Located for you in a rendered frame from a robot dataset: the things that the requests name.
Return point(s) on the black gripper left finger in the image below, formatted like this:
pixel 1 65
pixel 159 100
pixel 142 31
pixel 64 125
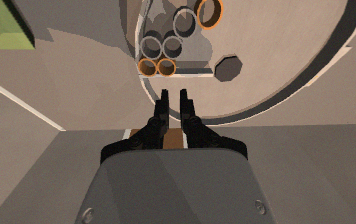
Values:
pixel 147 137

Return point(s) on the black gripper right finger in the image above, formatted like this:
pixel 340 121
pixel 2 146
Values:
pixel 200 135

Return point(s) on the grey metal ring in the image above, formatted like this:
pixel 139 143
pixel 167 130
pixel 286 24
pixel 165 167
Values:
pixel 189 33
pixel 172 54
pixel 146 51

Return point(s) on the bronze bushing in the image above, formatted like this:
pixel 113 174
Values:
pixel 216 17
pixel 146 70
pixel 166 71

